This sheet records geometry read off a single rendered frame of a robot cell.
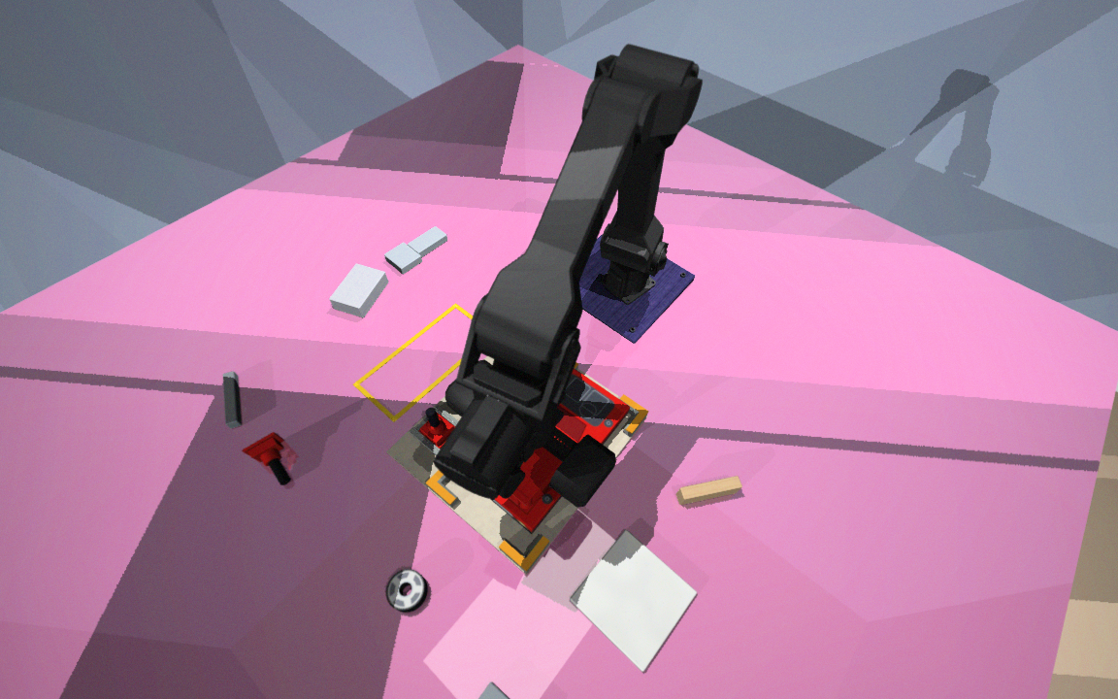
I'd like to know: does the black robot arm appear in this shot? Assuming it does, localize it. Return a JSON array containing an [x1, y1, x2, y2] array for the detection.
[[433, 44, 703, 500]]

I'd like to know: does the white square sheet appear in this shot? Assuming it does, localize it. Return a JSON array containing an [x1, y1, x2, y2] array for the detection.
[[570, 530, 697, 672]]

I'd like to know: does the dark grey rectangular bar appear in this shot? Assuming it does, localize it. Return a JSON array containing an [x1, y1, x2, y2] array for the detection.
[[222, 371, 241, 429]]

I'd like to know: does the beige rectangular block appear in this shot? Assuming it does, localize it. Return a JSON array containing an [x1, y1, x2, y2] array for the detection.
[[676, 476, 742, 506]]

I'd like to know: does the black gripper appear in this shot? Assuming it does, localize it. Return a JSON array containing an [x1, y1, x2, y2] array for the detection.
[[445, 379, 616, 507]]

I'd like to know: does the white toy wheel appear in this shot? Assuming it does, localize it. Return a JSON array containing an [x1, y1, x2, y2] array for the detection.
[[386, 569, 428, 613]]

